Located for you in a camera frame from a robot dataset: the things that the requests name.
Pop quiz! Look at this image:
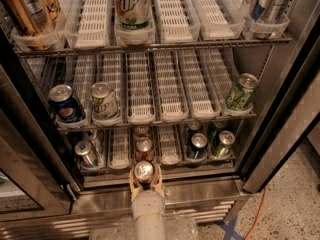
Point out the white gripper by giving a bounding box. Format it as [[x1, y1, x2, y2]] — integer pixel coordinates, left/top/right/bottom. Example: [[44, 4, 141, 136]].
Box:
[[129, 164, 165, 218]]

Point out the orange soda can front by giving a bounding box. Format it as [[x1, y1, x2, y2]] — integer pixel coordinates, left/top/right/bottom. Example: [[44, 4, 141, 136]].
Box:
[[133, 160, 155, 183]]

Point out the orange soda can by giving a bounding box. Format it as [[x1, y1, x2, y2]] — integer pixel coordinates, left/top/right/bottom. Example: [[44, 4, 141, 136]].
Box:
[[135, 137, 154, 161], [133, 160, 155, 183]]

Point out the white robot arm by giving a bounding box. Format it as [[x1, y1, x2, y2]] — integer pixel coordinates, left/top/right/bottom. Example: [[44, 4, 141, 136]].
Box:
[[129, 161, 166, 240]]

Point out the orange soda can behind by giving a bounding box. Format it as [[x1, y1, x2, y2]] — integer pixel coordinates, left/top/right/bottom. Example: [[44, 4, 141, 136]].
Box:
[[135, 137, 154, 161]]

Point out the blue can bottom front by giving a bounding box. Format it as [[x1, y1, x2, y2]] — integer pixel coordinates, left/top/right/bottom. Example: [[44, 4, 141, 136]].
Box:
[[186, 133, 208, 160]]

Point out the silver can bottom front left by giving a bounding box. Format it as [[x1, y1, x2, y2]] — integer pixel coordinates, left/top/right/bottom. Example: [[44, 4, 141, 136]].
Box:
[[74, 140, 98, 168]]

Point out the blue can bottom rear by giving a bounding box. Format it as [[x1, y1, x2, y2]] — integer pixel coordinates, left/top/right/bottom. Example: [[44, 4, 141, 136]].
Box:
[[183, 121, 203, 144]]

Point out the silver can bottom rear left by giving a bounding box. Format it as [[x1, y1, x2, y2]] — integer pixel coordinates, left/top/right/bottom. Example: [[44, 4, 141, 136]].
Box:
[[82, 130, 103, 155]]

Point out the green can bottom rear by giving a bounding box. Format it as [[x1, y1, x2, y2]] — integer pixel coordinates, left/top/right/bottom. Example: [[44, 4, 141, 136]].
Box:
[[207, 121, 227, 142]]

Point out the green can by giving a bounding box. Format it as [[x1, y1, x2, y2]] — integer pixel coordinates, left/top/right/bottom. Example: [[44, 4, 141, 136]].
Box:
[[207, 121, 227, 142], [212, 130, 235, 158]]

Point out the green can bottom front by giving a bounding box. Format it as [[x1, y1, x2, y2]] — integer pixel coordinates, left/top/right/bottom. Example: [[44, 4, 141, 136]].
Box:
[[212, 130, 235, 158]]

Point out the white 7UP can middle shelf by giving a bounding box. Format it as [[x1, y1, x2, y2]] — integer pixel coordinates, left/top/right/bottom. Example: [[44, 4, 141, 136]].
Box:
[[90, 82, 118, 120]]

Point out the stainless fridge door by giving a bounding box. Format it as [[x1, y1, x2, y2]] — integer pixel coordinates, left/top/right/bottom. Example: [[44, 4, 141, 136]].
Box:
[[0, 68, 74, 223]]

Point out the blue Pepsi can middle shelf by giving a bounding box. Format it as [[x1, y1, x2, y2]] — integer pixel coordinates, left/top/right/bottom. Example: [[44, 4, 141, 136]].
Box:
[[49, 84, 85, 123]]

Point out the green can middle shelf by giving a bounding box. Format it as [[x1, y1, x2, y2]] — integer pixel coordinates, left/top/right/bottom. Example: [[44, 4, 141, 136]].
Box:
[[225, 73, 259, 111]]

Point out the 7UP can top shelf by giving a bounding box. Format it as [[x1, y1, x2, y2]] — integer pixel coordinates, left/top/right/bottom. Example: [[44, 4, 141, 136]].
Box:
[[114, 0, 151, 31]]

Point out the gold can shelf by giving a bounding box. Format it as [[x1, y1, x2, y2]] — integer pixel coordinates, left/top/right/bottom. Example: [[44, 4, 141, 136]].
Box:
[[0, 0, 56, 51], [44, 0, 61, 25]]

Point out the blue silver can top right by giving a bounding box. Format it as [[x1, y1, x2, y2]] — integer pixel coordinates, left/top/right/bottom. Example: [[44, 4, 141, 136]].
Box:
[[240, 0, 290, 39]]

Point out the blue floor tape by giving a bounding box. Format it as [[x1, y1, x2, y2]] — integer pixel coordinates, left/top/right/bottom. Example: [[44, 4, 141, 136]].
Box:
[[216, 217, 244, 240]]

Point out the orange cable on floor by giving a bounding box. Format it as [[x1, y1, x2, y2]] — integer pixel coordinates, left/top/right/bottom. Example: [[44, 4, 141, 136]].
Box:
[[243, 187, 269, 240]]

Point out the middle wire shelf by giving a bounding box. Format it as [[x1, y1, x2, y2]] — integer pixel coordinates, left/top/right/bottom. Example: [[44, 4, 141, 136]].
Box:
[[55, 111, 256, 132]]

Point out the wire shelf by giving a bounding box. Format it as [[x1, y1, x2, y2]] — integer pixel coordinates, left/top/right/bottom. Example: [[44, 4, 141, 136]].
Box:
[[55, 111, 256, 132], [16, 34, 292, 58]]

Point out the top wire shelf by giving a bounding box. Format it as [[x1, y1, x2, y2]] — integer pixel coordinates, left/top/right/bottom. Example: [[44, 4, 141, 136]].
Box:
[[16, 34, 292, 58]]

